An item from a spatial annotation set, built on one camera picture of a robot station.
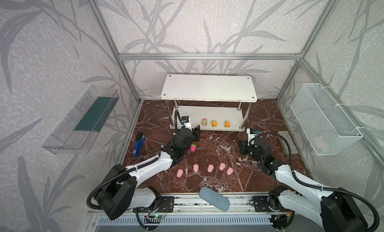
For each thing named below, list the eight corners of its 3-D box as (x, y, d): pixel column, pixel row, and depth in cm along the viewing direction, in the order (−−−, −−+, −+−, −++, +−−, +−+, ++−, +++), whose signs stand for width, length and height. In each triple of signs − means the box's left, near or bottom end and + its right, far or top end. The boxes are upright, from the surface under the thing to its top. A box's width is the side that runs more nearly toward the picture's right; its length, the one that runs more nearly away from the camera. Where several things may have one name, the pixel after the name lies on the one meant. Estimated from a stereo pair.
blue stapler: (132, 157, 92) (129, 153, 88) (139, 136, 102) (137, 132, 98) (140, 157, 92) (137, 153, 88) (146, 136, 102) (143, 132, 98)
